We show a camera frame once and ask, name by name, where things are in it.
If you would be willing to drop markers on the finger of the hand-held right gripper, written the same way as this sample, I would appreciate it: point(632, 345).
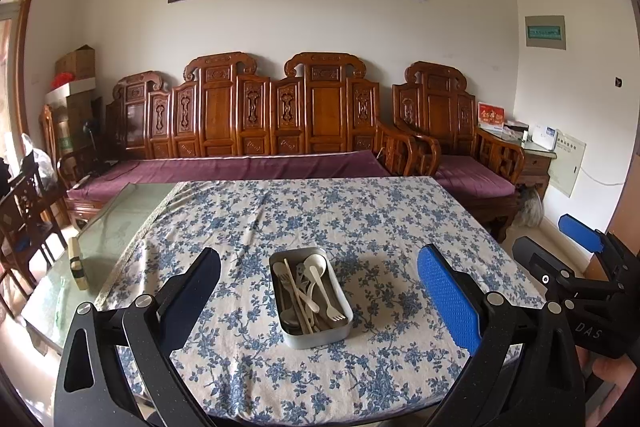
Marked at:
point(537, 256)
point(580, 232)

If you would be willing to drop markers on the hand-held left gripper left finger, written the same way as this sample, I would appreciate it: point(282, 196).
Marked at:
point(192, 292)

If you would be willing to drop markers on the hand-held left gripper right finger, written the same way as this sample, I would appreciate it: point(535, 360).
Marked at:
point(447, 297)

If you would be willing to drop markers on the metal spoon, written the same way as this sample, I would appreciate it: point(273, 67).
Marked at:
point(300, 272)

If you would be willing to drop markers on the white plastic fork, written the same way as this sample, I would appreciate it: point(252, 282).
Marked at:
point(334, 313)

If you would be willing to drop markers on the white plastic spoon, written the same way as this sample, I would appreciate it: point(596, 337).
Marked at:
point(316, 278)

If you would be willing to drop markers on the white ceramic spoon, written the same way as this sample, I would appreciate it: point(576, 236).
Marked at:
point(316, 263)

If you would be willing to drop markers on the rectangular metal tin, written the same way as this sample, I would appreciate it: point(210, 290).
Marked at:
point(320, 338)

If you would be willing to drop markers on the person's right hand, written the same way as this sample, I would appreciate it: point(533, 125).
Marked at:
point(620, 372)

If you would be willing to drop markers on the grey feather duster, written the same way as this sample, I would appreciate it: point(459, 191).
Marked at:
point(530, 207)

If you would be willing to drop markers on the wooden side table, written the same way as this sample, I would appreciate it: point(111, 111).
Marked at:
point(532, 164)

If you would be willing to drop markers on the white box device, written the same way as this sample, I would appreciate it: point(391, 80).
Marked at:
point(544, 138)

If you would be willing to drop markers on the square purple seat cushion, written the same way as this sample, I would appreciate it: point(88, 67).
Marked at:
point(470, 174)

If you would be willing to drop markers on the blue floral tablecloth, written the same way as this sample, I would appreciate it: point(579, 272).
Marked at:
point(350, 217)

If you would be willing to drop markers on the long purple seat cushion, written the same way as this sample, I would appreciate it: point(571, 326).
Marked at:
point(225, 167)

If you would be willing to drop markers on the red card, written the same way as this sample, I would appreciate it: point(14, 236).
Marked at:
point(491, 114)

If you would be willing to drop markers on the carved wooden armchair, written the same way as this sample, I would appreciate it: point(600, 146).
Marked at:
point(437, 107)

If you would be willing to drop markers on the dark wooden chair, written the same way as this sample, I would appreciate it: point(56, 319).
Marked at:
point(25, 217)

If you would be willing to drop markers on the clear plastic bag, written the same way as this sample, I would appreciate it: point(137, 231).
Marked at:
point(37, 159)

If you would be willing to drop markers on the carved wooden sofa bench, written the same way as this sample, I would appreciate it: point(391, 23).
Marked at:
point(325, 107)

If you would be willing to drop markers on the white flat box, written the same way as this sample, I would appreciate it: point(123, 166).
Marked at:
point(70, 91)

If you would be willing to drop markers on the white wall panel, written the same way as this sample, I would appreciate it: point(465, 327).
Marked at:
point(567, 164)

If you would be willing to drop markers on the grey wall box green label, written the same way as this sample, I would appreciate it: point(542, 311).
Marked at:
point(545, 32)

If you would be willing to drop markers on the wooden door frame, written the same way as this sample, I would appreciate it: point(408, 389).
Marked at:
point(27, 57)

